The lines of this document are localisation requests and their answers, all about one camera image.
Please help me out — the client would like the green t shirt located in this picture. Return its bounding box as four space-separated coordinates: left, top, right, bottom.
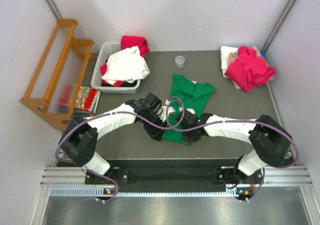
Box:
162 74 216 146

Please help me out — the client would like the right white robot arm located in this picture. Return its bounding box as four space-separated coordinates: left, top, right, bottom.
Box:
175 110 292 184

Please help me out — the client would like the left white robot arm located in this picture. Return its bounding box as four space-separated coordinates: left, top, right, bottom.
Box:
59 92 169 184

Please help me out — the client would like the blue item behind shirts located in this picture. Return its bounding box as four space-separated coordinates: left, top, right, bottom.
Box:
260 51 266 58

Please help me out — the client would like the black t shirt in basket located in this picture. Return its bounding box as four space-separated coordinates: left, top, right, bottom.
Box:
101 80 138 88

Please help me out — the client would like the white t shirt in basket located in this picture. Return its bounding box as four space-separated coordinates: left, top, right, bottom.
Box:
101 46 150 85

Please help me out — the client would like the jar of paper clips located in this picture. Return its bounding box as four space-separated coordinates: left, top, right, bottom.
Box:
174 55 186 69

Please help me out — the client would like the colourful red box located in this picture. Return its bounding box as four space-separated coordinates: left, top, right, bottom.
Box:
73 86 101 115

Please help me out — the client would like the red t shirt in basket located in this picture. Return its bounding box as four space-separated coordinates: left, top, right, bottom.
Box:
100 35 150 76

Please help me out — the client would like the white laundry basket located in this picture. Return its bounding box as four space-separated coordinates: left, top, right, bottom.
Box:
90 40 141 94

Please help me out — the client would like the folded pink t shirt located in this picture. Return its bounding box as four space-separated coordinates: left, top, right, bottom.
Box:
226 45 270 90

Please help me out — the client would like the folded white t shirt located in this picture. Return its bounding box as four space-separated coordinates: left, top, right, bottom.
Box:
220 46 239 78

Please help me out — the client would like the crumpled red t shirt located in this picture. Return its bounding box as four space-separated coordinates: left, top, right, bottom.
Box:
224 45 277 93

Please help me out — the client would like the wooden rack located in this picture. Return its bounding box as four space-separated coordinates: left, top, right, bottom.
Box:
20 18 98 131

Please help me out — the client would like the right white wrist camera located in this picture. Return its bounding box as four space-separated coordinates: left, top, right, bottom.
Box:
184 108 196 117

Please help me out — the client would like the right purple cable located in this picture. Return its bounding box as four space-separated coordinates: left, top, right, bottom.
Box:
165 106 301 202

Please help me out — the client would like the slotted cable duct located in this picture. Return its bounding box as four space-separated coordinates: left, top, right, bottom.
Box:
50 186 251 198

